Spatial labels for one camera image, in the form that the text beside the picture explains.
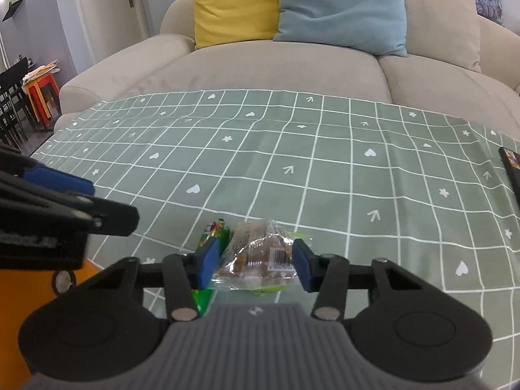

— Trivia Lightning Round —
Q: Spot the orange cardboard box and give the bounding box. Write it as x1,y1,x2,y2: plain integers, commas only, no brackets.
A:
0,259,100,389

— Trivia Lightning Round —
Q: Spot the red orange stool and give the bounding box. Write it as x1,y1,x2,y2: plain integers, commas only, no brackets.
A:
25,73,62,129

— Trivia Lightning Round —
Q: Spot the beige cushion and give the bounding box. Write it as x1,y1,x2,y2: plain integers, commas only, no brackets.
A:
405,0,481,72

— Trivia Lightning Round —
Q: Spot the white door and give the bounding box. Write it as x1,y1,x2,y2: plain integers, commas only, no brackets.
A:
76,0,150,63

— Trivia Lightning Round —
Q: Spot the light blue cushion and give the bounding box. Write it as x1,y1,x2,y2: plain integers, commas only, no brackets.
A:
274,0,407,57

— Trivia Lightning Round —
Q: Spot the yellow cushion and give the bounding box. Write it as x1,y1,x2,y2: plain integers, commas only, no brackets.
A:
193,0,280,49

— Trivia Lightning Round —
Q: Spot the clear cake snack pack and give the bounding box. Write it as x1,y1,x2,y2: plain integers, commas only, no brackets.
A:
212,219,312,292

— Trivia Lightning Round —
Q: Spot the green checked tablecloth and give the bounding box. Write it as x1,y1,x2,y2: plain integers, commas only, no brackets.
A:
34,90,519,389

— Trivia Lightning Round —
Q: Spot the green candy wrapper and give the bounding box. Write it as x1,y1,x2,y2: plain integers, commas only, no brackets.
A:
192,217,231,315

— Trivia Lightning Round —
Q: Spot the beige sofa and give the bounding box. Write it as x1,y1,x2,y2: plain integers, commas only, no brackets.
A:
56,0,519,137

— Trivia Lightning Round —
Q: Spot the black notebook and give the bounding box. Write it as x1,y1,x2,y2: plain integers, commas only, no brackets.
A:
499,147,520,205

